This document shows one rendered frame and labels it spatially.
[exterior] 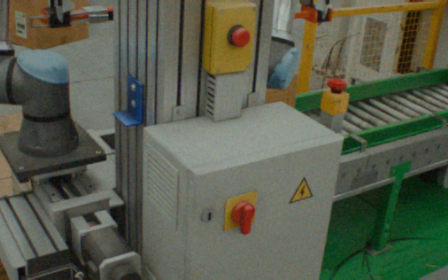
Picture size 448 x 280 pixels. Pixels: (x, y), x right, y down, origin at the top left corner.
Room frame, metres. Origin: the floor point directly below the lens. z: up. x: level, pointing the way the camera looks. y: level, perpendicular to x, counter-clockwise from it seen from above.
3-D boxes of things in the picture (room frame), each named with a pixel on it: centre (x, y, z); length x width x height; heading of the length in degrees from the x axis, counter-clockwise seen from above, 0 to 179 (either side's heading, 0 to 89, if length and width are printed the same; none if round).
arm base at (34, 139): (1.31, 0.43, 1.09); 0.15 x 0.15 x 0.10
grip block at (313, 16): (2.20, -0.32, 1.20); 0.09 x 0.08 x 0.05; 34
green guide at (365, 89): (3.09, -0.74, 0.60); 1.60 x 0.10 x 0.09; 124
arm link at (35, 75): (1.31, 0.43, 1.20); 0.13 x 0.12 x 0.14; 89
